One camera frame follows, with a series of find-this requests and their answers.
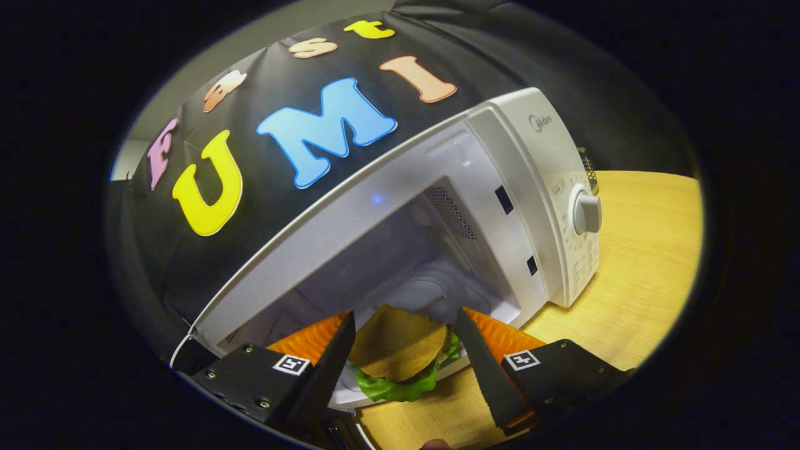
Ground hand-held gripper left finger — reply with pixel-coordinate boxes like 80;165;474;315
177;311;357;438

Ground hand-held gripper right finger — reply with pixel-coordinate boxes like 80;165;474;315
455;307;632;436

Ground burger with lettuce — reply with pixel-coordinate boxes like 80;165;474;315
348;304;462;403

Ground white microwave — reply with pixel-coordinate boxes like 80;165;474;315
169;87;603;410

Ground wire mesh holder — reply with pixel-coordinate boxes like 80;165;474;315
578;147;599;196

